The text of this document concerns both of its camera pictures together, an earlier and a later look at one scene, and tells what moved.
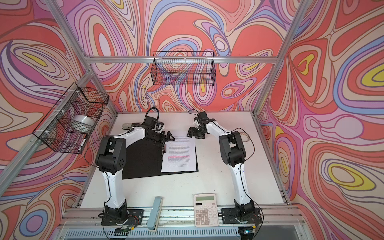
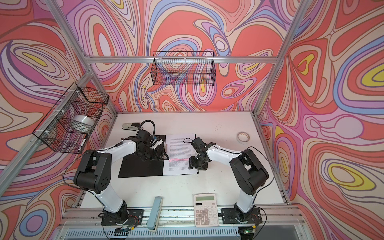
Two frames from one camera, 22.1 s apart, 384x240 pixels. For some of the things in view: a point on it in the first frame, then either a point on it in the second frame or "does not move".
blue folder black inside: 144,159 does not move
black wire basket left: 66,127 does not move
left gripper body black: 157,137 → 150,154
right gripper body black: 199,133 → 198,163
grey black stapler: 128,126 does not move
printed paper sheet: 180,155 does not move
